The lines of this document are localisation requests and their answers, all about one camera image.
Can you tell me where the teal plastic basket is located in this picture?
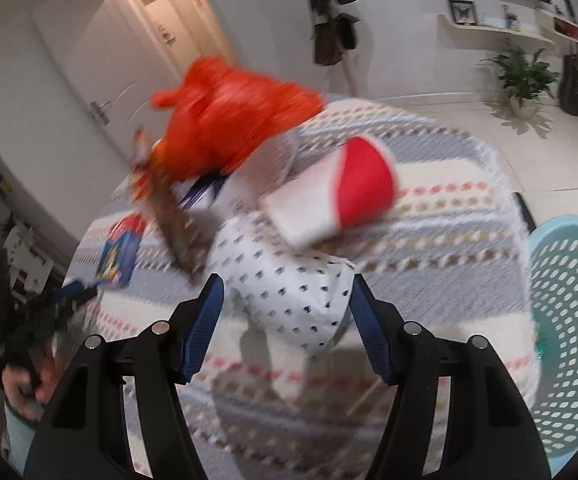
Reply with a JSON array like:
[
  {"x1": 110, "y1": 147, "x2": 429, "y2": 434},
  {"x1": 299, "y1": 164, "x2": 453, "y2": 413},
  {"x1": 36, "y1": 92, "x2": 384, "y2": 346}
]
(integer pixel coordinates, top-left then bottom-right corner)
[{"x1": 526, "y1": 215, "x2": 578, "y2": 466}]

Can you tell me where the potted green plant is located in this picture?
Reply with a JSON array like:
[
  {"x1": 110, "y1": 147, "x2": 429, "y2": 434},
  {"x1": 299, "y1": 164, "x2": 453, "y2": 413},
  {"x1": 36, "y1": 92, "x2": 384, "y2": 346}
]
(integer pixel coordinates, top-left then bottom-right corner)
[{"x1": 479, "y1": 45, "x2": 562, "y2": 121}]

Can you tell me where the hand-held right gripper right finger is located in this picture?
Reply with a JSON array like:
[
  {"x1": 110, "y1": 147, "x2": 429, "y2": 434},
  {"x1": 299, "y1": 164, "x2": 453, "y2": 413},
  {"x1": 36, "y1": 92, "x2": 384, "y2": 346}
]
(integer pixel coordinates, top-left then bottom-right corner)
[{"x1": 351, "y1": 275, "x2": 552, "y2": 480}]

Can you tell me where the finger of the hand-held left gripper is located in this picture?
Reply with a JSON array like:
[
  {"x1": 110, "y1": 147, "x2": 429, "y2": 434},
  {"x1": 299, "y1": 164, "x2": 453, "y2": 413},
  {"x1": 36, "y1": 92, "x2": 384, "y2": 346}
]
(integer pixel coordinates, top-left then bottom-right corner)
[{"x1": 51, "y1": 279, "x2": 98, "y2": 313}]

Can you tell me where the blue snack packet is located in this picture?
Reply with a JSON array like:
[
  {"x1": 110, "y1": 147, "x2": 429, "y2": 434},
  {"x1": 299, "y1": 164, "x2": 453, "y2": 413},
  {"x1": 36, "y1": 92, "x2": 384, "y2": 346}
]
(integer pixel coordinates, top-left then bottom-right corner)
[{"x1": 94, "y1": 214, "x2": 142, "y2": 290}]

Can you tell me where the red and white cube shelf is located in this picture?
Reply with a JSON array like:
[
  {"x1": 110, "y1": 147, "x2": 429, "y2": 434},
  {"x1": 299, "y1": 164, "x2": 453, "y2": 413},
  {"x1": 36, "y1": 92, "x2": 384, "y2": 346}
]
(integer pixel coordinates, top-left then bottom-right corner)
[{"x1": 536, "y1": 7, "x2": 578, "y2": 42}]

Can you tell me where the metal door handle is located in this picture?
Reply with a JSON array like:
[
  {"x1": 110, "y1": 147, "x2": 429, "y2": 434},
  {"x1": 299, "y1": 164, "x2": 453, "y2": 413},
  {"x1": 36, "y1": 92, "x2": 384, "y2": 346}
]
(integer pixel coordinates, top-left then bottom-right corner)
[{"x1": 90, "y1": 100, "x2": 114, "y2": 124}]

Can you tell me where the white chair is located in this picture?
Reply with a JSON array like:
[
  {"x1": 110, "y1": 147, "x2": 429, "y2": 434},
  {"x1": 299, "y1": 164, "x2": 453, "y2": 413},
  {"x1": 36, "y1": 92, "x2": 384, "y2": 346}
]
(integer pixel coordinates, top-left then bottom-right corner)
[{"x1": 0, "y1": 224, "x2": 56, "y2": 307}]

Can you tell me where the black guitar case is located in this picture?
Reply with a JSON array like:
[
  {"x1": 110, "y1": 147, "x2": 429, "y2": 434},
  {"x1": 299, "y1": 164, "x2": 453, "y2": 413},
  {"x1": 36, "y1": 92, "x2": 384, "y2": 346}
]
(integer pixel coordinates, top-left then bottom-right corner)
[{"x1": 559, "y1": 42, "x2": 578, "y2": 117}]

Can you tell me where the white blue printed packet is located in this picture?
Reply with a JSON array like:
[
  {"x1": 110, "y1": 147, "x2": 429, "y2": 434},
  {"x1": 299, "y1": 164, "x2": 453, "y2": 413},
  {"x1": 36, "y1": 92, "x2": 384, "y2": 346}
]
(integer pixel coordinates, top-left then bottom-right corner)
[{"x1": 176, "y1": 172, "x2": 234, "y2": 211}]

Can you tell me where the red and white paper cup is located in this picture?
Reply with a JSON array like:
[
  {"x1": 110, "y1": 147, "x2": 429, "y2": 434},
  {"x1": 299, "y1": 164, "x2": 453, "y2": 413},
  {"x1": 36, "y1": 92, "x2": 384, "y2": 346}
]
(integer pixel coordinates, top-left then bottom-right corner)
[{"x1": 261, "y1": 135, "x2": 400, "y2": 250}]

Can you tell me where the person's left hand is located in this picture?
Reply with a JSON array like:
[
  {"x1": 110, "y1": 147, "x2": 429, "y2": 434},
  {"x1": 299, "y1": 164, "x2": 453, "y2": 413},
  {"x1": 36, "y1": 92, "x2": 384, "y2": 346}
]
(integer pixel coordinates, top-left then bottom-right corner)
[{"x1": 1, "y1": 332, "x2": 70, "y2": 423}]

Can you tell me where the person's left forearm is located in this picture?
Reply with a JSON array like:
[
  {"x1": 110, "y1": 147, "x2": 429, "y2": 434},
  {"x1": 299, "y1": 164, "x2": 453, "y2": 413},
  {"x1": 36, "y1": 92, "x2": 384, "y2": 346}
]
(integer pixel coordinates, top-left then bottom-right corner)
[{"x1": 1, "y1": 402, "x2": 40, "y2": 477}]

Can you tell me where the white door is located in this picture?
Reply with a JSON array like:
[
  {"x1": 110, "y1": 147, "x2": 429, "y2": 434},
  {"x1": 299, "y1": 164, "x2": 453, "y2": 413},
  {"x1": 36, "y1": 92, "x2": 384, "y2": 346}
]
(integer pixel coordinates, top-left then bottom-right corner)
[
  {"x1": 129, "y1": 0, "x2": 207, "y2": 78},
  {"x1": 31, "y1": 0, "x2": 142, "y2": 161}
]

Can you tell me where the striped woven tablecloth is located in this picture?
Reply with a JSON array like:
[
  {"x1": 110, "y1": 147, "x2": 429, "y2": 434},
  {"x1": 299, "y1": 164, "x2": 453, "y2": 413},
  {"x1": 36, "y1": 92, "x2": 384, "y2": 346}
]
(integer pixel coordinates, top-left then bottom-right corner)
[{"x1": 64, "y1": 95, "x2": 542, "y2": 480}]

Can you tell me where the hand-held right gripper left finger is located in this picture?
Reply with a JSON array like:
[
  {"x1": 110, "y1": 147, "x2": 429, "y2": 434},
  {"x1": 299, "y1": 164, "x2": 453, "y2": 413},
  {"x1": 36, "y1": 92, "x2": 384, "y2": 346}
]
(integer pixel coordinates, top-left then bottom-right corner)
[{"x1": 23, "y1": 274, "x2": 227, "y2": 480}]

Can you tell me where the white wall shelf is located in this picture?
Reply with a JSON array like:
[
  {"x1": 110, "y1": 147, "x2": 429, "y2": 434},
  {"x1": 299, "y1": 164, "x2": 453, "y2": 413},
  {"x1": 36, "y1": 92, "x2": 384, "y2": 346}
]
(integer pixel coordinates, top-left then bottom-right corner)
[{"x1": 438, "y1": 12, "x2": 557, "y2": 52}]

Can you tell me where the black picture frame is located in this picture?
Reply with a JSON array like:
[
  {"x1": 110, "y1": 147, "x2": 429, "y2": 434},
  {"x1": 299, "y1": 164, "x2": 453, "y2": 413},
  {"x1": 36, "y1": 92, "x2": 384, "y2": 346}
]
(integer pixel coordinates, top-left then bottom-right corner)
[{"x1": 449, "y1": 0, "x2": 478, "y2": 27}]

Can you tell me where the orange plastic bag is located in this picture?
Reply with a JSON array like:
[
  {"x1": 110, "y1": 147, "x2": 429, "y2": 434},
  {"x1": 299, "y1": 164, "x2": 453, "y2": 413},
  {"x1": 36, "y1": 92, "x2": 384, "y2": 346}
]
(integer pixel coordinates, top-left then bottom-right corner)
[{"x1": 151, "y1": 56, "x2": 327, "y2": 183}]

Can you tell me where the brown snack wrapper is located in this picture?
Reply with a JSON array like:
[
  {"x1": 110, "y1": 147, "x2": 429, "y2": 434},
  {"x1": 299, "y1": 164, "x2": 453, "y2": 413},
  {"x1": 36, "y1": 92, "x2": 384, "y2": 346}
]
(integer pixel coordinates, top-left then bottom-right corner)
[{"x1": 131, "y1": 130, "x2": 214, "y2": 281}]

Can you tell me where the brown hanging bag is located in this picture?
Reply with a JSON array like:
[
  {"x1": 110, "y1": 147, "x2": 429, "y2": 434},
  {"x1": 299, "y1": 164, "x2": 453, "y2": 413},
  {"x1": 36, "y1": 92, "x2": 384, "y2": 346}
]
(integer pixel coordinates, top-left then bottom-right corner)
[{"x1": 312, "y1": 10, "x2": 361, "y2": 66}]

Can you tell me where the white dotted cloth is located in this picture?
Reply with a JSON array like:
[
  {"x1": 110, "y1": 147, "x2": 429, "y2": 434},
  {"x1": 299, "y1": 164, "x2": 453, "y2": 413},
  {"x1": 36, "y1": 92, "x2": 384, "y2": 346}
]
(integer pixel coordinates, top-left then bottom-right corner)
[{"x1": 204, "y1": 135, "x2": 357, "y2": 358}]

